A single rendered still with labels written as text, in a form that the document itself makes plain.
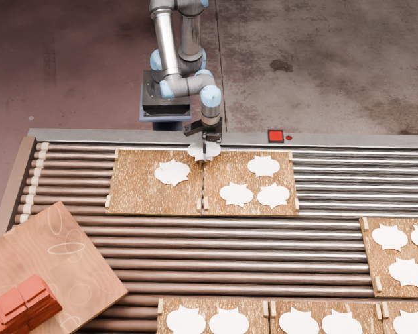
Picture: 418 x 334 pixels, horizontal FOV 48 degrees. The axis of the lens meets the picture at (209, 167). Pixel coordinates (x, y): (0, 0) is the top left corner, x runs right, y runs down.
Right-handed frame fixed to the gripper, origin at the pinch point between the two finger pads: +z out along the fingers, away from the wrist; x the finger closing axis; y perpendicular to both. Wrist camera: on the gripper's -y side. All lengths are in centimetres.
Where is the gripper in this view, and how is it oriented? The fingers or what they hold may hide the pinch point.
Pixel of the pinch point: (204, 150)
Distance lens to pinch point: 208.3
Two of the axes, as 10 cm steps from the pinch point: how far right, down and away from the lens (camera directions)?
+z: -0.3, 6.1, 8.0
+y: 10.0, 0.4, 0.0
